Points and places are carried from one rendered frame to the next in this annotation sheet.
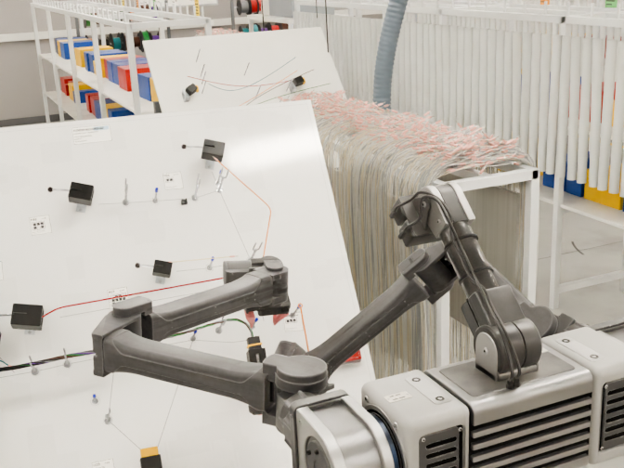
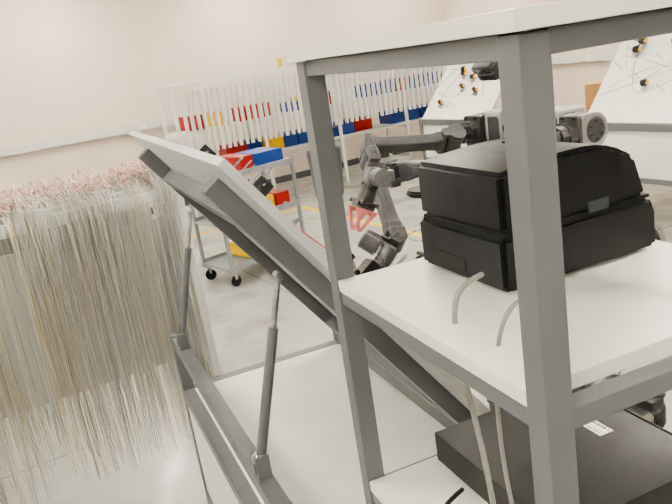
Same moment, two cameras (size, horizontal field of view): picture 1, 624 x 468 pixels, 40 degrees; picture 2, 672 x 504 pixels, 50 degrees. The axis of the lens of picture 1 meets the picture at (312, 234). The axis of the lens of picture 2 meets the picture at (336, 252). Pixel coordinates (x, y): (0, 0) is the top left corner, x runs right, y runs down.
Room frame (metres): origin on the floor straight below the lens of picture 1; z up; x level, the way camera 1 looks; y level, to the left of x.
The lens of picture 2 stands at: (2.09, 2.33, 1.84)
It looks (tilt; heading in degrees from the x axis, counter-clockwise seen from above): 16 degrees down; 265
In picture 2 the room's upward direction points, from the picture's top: 9 degrees counter-clockwise
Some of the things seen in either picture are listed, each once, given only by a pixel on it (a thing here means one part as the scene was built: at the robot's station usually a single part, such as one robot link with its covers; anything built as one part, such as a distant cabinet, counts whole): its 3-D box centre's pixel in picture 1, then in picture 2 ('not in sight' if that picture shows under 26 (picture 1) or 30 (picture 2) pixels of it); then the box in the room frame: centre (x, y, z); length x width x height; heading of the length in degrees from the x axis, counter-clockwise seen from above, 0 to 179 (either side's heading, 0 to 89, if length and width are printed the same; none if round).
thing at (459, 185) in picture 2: not in sight; (532, 200); (1.68, 1.23, 1.56); 0.30 x 0.23 x 0.19; 18
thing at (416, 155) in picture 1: (386, 306); (32, 390); (3.10, -0.27, 0.78); 1.39 x 0.45 x 1.56; 23
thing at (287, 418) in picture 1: (312, 425); (564, 135); (1.08, 0.01, 1.45); 0.09 x 0.08 x 0.12; 113
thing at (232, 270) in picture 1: (252, 279); (386, 176); (1.72, 0.13, 1.44); 0.12 x 0.12 x 0.09; 11
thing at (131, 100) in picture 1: (106, 96); not in sight; (8.45, 1.93, 0.90); 5.24 x 0.59 x 1.79; 23
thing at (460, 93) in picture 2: not in sight; (473, 118); (-0.44, -6.02, 0.83); 1.18 x 0.72 x 1.65; 113
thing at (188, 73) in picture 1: (263, 172); not in sight; (5.24, 0.29, 0.83); 1.18 x 0.72 x 1.65; 113
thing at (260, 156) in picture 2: not in sight; (241, 215); (2.37, -4.03, 0.54); 0.99 x 0.50 x 1.08; 35
